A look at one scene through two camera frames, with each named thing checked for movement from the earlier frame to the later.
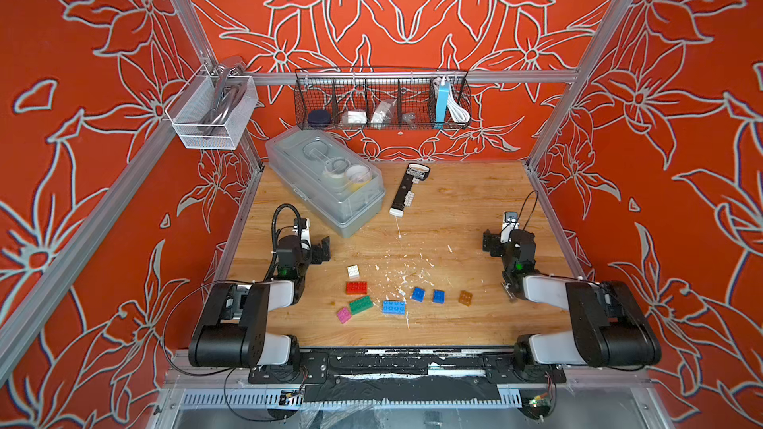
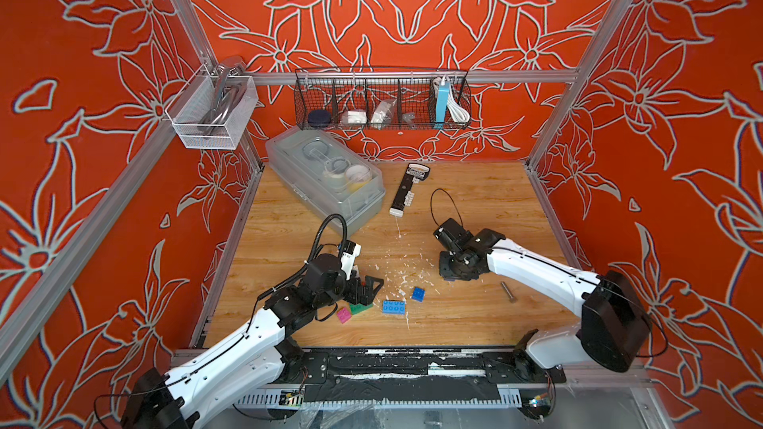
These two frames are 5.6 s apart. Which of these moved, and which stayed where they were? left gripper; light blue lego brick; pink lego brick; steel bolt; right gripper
Moved: right gripper; left gripper
Stayed: light blue lego brick; steel bolt; pink lego brick
